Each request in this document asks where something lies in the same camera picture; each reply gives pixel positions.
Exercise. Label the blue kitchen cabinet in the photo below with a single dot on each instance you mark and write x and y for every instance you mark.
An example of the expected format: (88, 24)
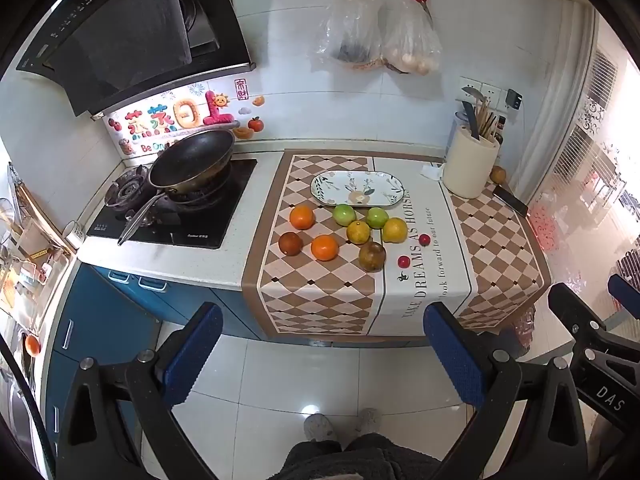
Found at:
(125, 315)

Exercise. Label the colourful wall stickers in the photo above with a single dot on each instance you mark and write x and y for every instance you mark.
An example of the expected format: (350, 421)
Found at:
(175, 117)

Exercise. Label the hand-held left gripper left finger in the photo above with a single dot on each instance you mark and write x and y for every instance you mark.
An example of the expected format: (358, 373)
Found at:
(195, 355)

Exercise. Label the bundle of wooden chopsticks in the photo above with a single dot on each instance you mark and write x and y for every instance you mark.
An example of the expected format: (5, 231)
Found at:
(486, 119)

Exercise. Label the yellow-green citrus fruit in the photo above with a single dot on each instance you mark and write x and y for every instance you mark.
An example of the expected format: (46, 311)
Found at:
(358, 231)

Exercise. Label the clear plastic bag with eggs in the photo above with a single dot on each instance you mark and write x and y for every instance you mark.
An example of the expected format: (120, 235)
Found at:
(410, 40)

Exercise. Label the cluttered side shelf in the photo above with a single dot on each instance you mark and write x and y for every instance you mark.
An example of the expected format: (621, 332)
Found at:
(27, 280)

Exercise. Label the black gas stove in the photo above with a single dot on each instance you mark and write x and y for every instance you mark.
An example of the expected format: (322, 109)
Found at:
(170, 210)

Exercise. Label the checkered brown table mat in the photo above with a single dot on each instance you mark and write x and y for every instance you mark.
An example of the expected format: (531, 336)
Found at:
(440, 280)

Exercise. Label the patterned glass door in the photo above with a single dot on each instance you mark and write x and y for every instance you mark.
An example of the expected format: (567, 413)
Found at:
(585, 170)

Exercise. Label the cream utensil holder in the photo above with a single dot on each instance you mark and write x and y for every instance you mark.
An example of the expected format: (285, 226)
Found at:
(470, 165)

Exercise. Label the black range hood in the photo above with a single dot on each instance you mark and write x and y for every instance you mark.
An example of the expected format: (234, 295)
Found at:
(125, 35)

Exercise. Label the dark sauce bottle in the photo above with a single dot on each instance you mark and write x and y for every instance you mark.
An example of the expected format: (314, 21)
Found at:
(500, 125)

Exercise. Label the white cup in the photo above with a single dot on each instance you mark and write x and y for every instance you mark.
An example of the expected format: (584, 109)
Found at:
(75, 232)

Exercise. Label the brown-red apple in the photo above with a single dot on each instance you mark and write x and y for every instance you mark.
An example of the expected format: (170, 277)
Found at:
(372, 256)

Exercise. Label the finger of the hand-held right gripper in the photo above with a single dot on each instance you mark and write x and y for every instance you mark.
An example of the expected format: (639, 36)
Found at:
(625, 296)
(575, 307)

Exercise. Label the black wok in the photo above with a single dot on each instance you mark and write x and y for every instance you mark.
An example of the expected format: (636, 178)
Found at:
(192, 162)

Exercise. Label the white paper tissue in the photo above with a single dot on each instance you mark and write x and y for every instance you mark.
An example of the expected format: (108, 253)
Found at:
(431, 171)

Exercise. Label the green apple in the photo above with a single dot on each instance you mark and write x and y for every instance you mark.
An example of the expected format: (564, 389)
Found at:
(377, 217)
(345, 214)

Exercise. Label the small orange fruit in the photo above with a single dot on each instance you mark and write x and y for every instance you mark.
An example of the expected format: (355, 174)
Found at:
(497, 175)

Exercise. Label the black smartphone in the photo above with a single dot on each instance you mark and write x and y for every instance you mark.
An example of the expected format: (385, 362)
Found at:
(510, 200)

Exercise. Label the dark red orange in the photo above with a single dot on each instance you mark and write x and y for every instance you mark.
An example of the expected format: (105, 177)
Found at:
(290, 243)

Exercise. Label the white wall power outlet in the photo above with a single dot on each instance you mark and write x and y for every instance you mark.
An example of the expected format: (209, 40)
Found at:
(482, 91)

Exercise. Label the clear plastic bag dark contents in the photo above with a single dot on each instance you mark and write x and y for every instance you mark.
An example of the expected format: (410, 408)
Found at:
(350, 25)

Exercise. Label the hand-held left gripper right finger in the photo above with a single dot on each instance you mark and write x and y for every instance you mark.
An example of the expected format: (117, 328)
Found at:
(455, 360)

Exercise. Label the yellow citrus fruit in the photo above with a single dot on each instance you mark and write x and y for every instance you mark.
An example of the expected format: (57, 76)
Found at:
(394, 230)

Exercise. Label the person's legs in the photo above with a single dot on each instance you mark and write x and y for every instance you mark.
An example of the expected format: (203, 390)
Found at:
(350, 457)

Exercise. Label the kitchen knife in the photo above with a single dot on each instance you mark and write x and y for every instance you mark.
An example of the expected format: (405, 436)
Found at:
(470, 110)

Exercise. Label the black plug adapter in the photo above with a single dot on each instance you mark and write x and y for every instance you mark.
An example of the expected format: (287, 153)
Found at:
(513, 98)

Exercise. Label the red cherry tomato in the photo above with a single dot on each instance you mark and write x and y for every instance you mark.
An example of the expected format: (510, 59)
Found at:
(403, 261)
(424, 239)

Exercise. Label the floral oval ceramic plate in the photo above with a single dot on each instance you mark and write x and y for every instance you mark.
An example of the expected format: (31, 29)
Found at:
(356, 188)

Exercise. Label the grey slipper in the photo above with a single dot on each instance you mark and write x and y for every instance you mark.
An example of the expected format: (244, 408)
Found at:
(318, 427)
(367, 420)

